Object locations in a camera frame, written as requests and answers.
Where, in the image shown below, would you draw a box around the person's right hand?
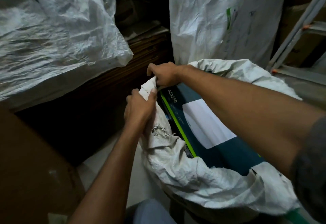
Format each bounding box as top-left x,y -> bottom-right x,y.
146,61 -> 184,87

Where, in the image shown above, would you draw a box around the person's left hand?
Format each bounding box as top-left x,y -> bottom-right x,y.
123,88 -> 158,133

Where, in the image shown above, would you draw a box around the small light blue box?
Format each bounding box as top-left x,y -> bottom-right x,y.
164,112 -> 176,131

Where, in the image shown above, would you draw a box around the white woven sack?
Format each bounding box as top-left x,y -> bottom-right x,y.
138,58 -> 303,217

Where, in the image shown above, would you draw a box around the dark box white label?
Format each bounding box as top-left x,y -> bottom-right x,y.
159,82 -> 266,176

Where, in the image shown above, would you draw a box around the person's right forearm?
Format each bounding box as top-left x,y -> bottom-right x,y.
178,64 -> 326,179

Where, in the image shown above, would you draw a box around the person's left forearm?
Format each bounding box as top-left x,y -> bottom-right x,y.
67,124 -> 146,224

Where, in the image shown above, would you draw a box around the person's left leg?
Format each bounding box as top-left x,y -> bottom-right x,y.
125,198 -> 177,224

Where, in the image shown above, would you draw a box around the large white sack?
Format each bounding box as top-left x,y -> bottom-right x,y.
0,0 -> 134,110

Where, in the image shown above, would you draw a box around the person's gray shirt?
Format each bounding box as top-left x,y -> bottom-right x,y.
290,116 -> 326,222

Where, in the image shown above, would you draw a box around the dark wooden panel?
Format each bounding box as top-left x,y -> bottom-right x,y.
15,32 -> 175,167

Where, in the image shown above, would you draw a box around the tall white sack green mark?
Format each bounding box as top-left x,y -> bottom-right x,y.
168,0 -> 290,69

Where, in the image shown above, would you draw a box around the brown cardboard box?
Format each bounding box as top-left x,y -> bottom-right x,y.
0,108 -> 86,224

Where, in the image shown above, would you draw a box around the aluminium step ladder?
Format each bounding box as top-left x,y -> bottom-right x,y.
266,0 -> 326,87

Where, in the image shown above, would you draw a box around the stacked cardboard boxes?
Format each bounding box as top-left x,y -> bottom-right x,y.
277,0 -> 326,68

